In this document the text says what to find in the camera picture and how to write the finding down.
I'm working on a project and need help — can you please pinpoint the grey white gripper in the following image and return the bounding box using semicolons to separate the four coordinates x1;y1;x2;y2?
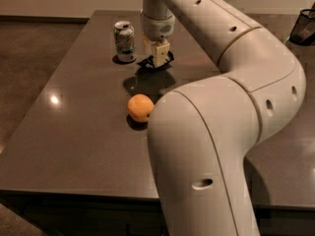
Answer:
142;11;175;68

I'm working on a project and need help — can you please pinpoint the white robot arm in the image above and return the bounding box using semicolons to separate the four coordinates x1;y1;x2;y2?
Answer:
143;0;306;236

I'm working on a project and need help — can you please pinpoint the green white 7up can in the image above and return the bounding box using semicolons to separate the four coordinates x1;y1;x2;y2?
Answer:
114;21;136;63

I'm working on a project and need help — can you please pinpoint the orange fruit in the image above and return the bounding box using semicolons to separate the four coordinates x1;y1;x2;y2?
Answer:
127;94;155;123

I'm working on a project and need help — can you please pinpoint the black mesh bin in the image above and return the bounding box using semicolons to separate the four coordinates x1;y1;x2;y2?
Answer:
289;9;315;46

